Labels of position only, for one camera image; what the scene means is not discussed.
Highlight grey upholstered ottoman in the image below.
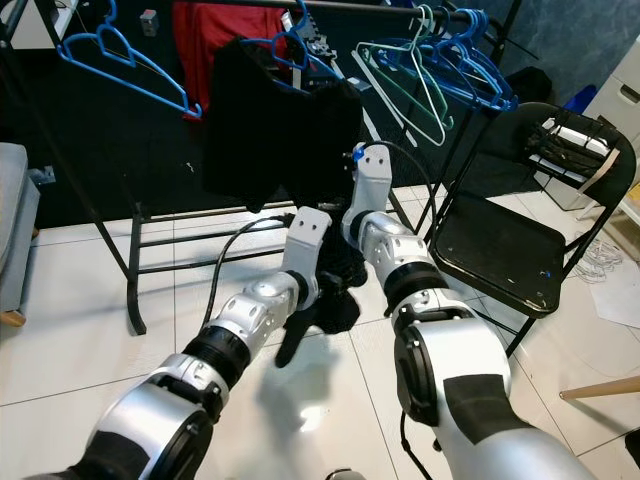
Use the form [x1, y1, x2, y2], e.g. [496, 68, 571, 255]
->
[0, 143, 33, 326]

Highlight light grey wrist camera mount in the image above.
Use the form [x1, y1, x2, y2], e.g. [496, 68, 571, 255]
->
[280, 205, 333, 286]
[340, 142, 393, 226]

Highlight small blue item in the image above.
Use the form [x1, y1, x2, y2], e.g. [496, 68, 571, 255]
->
[565, 85, 596, 111]

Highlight light wooden leg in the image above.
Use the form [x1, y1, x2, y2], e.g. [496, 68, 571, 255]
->
[560, 375, 640, 401]

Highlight light grey left wrist camera mount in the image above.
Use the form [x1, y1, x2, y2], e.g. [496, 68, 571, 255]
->
[280, 205, 333, 286]

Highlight black metal clothes rack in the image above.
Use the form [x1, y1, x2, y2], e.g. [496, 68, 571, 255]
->
[0, 0, 526, 336]

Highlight white paper sheet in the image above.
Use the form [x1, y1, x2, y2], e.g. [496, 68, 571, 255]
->
[585, 265, 640, 326]

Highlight black floor bag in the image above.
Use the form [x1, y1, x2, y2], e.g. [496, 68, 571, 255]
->
[510, 68, 546, 101]

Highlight black folding chair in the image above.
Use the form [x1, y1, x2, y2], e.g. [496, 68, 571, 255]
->
[425, 102, 639, 356]

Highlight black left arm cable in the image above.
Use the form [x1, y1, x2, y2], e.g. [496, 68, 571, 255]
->
[212, 212, 296, 326]

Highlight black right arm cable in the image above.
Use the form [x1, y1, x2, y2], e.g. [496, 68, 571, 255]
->
[360, 140, 436, 231]

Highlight black garment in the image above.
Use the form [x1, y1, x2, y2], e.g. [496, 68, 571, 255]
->
[200, 38, 364, 216]

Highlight red cloth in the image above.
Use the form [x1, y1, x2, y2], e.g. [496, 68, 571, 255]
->
[172, 0, 296, 101]

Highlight white wire hanger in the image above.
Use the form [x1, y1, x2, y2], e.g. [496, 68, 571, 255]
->
[355, 20, 446, 146]

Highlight light grey right wrist camera mount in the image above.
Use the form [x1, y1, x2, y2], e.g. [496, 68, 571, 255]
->
[340, 142, 393, 226]

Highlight pale green wire hanger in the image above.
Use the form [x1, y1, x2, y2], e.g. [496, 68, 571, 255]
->
[355, 5, 453, 149]

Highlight white tangled floor cable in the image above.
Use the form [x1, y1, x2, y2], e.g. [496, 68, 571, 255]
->
[580, 238, 631, 286]

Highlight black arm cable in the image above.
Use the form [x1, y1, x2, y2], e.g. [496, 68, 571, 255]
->
[212, 212, 296, 326]
[360, 140, 436, 231]

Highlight navy blue garment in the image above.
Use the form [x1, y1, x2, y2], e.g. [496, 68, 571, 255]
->
[275, 235, 366, 369]

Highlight black and white strapped bundle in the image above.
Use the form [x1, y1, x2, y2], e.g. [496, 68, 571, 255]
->
[525, 115, 623, 191]

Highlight white drawer cabinet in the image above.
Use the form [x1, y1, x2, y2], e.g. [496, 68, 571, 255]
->
[590, 40, 640, 161]

